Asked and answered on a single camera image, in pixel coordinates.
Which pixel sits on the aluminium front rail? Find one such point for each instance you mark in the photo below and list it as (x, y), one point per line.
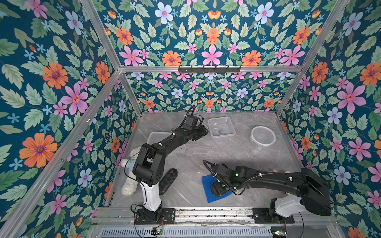
(208, 216)

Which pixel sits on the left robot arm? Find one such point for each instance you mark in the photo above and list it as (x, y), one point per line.
(150, 162)

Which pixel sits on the round clear lunch box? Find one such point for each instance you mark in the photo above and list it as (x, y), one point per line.
(262, 136)

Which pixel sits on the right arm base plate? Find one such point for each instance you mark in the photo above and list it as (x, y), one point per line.
(268, 216)

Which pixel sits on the black wall hook rail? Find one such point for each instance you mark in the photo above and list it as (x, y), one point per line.
(209, 69)

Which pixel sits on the rectangular clear lunch box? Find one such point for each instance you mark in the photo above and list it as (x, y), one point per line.
(157, 136)

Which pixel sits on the square clear lunch box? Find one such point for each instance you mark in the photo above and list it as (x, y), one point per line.
(221, 128)

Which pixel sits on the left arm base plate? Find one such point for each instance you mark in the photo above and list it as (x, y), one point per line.
(161, 216)

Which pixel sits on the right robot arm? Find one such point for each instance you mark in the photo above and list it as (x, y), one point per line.
(311, 191)

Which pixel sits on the white teddy bear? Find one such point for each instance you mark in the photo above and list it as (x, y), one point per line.
(130, 185)

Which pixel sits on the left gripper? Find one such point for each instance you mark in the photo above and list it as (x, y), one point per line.
(201, 128)

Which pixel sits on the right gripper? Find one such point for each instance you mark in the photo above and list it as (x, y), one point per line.
(217, 187)

